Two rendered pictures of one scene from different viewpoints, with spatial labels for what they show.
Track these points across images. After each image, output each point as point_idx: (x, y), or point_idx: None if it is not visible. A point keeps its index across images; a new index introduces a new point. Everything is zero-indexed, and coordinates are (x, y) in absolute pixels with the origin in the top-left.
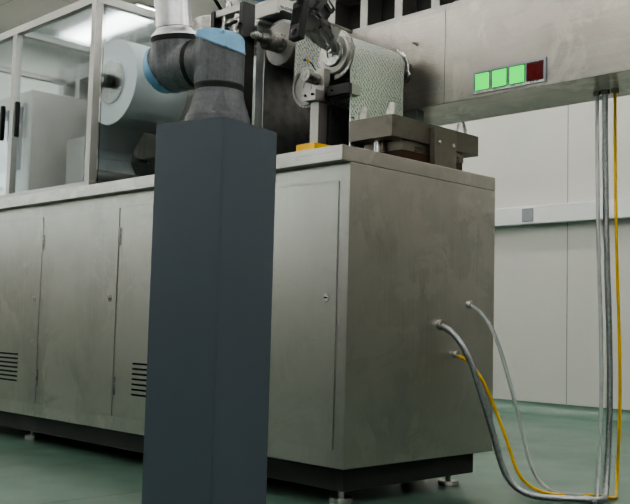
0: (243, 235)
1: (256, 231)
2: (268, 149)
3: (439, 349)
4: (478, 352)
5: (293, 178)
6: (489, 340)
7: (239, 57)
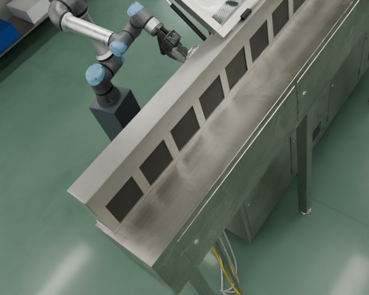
0: (114, 134)
1: None
2: (112, 117)
3: None
4: (233, 218)
5: None
6: (240, 220)
7: (93, 86)
